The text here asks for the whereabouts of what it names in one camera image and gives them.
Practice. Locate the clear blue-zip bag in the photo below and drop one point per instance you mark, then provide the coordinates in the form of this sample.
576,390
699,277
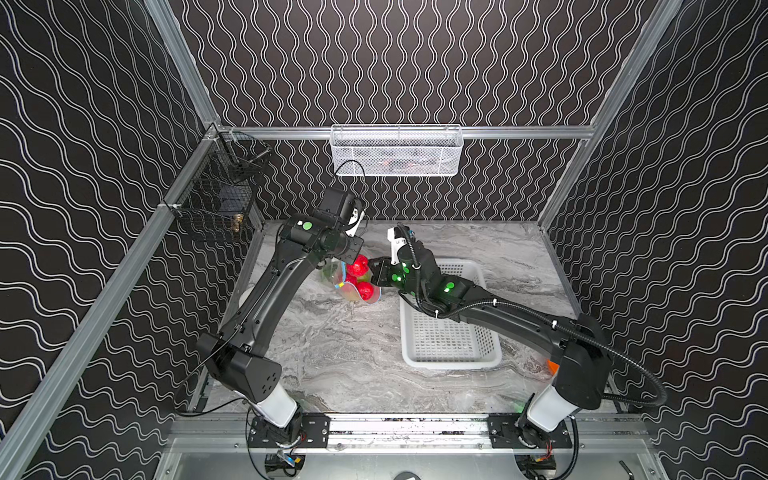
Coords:
335,275

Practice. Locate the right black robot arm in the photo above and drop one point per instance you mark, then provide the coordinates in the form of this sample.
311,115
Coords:
577,346

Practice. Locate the white tape roll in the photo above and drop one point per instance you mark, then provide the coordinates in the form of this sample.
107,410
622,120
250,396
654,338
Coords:
244,296

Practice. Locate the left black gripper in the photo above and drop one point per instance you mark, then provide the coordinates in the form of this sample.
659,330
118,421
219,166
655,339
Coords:
352,246

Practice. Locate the small red toy apple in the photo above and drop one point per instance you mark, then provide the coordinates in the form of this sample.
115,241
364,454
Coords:
359,267

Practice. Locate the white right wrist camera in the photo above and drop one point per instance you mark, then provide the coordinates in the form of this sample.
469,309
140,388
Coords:
399,244

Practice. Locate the white plastic perforated basket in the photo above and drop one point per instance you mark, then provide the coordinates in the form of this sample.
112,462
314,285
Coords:
443,344

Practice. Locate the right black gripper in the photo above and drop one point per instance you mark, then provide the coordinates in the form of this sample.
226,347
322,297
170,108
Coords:
383,270

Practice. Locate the orange object behind arm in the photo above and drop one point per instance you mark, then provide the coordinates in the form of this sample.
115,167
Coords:
552,367

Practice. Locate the white wire wall basket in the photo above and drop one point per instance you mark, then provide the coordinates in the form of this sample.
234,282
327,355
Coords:
396,150

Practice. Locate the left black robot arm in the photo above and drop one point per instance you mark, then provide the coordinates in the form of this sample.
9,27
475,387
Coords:
236,356

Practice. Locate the black wire wall basket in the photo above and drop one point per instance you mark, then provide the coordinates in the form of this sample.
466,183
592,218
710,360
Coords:
218,204

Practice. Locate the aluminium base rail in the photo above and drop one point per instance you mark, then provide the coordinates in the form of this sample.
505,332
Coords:
410,433

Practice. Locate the red toy fruit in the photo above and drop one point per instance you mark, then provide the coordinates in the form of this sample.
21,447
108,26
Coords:
365,290

